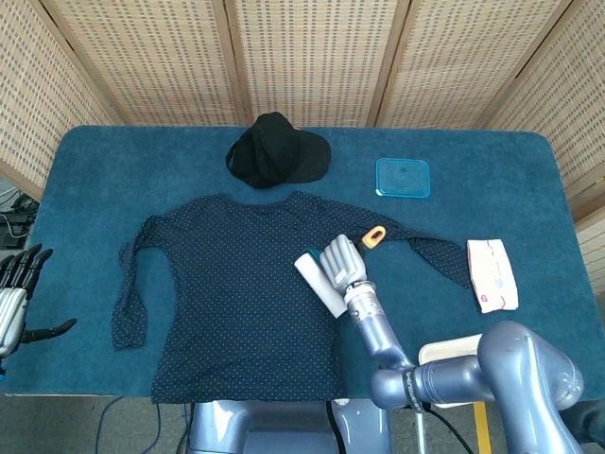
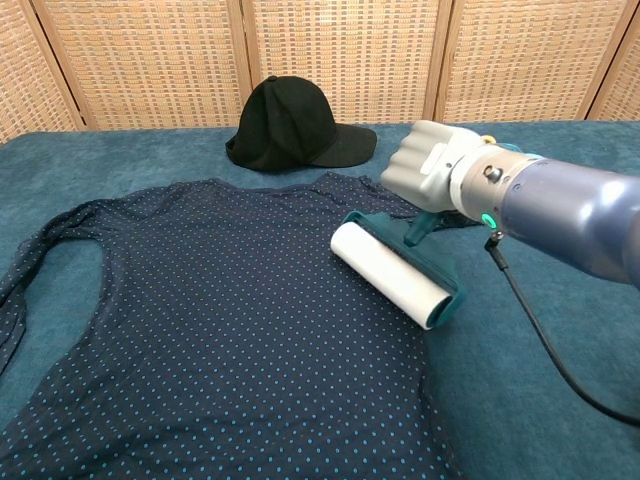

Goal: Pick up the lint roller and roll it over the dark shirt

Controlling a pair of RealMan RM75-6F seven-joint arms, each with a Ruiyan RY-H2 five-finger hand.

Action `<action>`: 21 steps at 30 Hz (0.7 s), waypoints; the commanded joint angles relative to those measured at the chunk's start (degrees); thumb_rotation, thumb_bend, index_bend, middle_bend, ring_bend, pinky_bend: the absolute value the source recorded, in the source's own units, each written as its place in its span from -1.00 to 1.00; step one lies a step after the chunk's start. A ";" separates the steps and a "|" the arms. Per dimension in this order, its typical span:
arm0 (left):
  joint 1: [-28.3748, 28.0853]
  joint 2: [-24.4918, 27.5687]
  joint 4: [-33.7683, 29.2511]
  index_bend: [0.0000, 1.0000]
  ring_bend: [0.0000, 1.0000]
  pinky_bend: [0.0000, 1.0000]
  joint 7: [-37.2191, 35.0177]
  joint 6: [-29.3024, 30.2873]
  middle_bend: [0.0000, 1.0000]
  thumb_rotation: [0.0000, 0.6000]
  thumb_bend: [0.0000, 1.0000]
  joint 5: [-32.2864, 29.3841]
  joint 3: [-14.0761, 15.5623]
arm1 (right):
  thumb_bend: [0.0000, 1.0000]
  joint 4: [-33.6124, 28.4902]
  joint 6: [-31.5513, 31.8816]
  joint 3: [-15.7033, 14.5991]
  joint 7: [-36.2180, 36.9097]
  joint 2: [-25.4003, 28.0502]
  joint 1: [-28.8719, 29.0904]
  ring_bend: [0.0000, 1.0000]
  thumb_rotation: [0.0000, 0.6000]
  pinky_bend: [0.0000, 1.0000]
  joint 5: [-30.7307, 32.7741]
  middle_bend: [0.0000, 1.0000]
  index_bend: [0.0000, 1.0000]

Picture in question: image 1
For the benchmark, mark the teal and white lint roller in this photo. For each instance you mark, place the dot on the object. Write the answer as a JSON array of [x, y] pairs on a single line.
[[316, 284]]

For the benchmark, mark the beige plastic tray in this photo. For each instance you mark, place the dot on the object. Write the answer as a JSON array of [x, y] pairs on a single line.
[[444, 350]]

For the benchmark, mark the woven folding screen panel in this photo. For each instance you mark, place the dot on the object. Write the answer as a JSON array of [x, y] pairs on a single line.
[[567, 94], [28, 94], [312, 57], [142, 57], [463, 57]]

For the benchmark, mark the teal plush table cover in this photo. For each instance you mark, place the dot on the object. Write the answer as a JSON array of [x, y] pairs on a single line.
[[94, 189]]

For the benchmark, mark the blue-grey robot torso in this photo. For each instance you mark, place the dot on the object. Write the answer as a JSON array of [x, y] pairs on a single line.
[[283, 425]]

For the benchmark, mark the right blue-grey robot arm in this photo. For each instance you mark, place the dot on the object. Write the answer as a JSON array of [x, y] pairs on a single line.
[[378, 336]]

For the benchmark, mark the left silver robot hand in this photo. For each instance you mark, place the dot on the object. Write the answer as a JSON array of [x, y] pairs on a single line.
[[12, 302]]

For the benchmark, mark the blue plastic container lid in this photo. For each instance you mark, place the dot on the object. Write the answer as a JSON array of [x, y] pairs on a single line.
[[402, 177]]

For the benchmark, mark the navy polka dot shirt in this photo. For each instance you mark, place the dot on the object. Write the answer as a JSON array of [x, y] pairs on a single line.
[[236, 293]]

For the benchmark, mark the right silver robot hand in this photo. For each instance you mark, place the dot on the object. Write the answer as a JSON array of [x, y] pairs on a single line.
[[342, 260]]

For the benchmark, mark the pink and white tissue pack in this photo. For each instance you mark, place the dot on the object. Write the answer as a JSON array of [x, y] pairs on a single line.
[[494, 276]]

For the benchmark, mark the black baseball cap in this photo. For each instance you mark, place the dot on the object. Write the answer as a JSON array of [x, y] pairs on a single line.
[[274, 151]]

